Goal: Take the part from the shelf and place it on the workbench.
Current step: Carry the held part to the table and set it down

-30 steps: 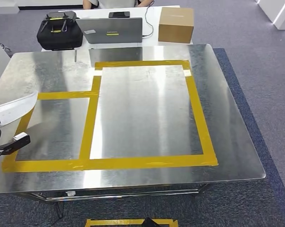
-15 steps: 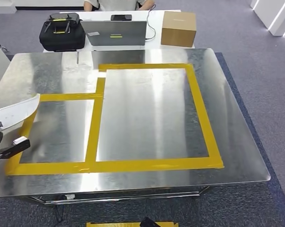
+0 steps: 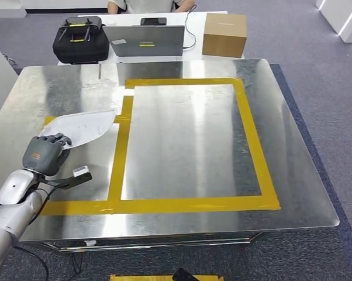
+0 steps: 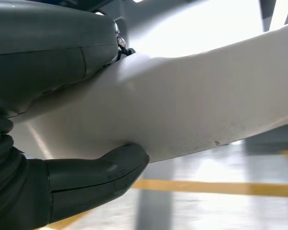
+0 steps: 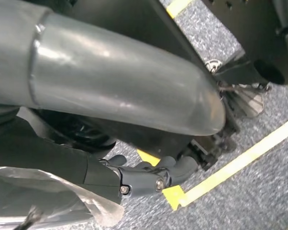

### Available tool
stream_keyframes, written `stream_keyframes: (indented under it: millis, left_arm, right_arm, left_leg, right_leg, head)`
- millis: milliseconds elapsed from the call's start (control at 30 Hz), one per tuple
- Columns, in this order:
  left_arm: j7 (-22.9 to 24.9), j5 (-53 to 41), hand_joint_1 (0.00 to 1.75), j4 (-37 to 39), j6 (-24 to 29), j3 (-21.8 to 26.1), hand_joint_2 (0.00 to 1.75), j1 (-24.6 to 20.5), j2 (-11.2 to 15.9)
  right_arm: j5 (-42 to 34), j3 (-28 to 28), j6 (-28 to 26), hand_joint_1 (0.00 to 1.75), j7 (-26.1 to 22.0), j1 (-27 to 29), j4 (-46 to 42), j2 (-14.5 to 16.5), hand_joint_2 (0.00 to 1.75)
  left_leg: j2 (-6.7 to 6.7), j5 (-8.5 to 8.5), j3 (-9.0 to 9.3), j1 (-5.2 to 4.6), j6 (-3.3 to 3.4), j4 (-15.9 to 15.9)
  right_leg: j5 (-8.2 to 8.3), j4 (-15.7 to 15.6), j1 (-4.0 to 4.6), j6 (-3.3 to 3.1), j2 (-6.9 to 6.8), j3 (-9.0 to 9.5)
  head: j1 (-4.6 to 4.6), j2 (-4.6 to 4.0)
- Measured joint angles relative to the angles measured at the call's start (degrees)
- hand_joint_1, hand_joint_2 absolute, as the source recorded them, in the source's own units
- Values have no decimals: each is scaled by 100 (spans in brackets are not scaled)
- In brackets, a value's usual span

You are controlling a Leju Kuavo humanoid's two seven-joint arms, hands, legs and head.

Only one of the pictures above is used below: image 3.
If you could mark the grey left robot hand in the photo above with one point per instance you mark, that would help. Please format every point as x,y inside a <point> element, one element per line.
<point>44,155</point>

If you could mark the white curved car body part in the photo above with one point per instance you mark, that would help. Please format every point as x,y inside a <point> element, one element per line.
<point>82,126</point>

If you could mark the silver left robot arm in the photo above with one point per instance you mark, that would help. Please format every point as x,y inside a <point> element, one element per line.
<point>12,205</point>

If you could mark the steel top workbench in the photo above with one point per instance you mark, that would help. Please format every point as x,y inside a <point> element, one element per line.
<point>179,155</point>

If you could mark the black robot body part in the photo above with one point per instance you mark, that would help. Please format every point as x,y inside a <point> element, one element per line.
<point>185,274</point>

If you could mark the black carry case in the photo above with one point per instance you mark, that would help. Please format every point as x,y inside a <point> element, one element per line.
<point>79,50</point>

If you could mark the black remote controller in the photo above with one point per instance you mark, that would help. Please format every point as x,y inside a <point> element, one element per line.
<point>80,23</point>

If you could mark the grey laptop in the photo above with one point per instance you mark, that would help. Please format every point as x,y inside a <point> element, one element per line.
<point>144,40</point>

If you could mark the black smartphone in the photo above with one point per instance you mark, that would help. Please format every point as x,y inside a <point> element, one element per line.
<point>153,21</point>

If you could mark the person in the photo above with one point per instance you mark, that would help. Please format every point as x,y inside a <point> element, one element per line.
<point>146,4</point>

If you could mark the white desk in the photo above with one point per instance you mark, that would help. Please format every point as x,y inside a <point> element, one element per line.
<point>193,54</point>

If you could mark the brown cardboard box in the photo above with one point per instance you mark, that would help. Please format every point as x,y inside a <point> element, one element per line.
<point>224,37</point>

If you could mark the white lit display plinth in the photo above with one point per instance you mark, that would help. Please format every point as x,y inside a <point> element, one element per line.
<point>339,15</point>

